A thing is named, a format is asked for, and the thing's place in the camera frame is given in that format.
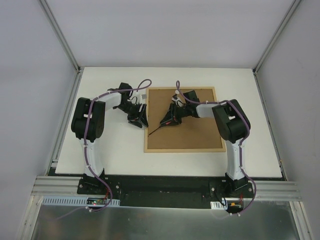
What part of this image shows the red handled screwdriver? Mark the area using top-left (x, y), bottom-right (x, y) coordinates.
top-left (147, 121), bottom-right (176, 136)

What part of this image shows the white cable duct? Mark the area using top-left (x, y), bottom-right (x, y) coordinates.
top-left (210, 201), bottom-right (228, 211)
top-left (42, 196), bottom-right (109, 208)

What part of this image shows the aluminium corner post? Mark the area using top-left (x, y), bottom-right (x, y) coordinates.
top-left (38, 0), bottom-right (81, 73)
top-left (252, 0), bottom-right (303, 76)

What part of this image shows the left aluminium corner post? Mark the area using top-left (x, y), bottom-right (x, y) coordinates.
top-left (38, 0), bottom-right (81, 73)

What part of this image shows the aluminium rail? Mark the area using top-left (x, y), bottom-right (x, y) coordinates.
top-left (31, 174), bottom-right (83, 197)

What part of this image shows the right white cable duct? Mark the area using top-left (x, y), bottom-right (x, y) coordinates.
top-left (210, 201), bottom-right (228, 211)

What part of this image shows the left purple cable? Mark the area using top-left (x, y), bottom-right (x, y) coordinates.
top-left (49, 78), bottom-right (153, 221)

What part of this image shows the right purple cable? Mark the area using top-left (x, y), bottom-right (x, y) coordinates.
top-left (175, 80), bottom-right (257, 221)

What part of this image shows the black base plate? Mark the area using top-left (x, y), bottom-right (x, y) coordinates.
top-left (77, 174), bottom-right (255, 208)

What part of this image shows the right aluminium corner post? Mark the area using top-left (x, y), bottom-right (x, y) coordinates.
top-left (252, 0), bottom-right (303, 76)

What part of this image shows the purple cable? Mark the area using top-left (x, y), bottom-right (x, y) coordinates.
top-left (175, 80), bottom-right (257, 221)
top-left (49, 78), bottom-right (153, 221)

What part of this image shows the wooden picture frame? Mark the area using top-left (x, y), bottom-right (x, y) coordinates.
top-left (144, 87), bottom-right (226, 153)

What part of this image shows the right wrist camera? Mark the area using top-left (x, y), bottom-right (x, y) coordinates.
top-left (171, 90), bottom-right (184, 107)

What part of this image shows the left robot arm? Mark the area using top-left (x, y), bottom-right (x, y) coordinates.
top-left (71, 79), bottom-right (152, 195)

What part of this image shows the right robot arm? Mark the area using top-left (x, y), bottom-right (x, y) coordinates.
top-left (159, 90), bottom-right (251, 198)

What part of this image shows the left white cable duct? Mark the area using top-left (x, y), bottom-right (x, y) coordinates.
top-left (42, 196), bottom-right (109, 208)

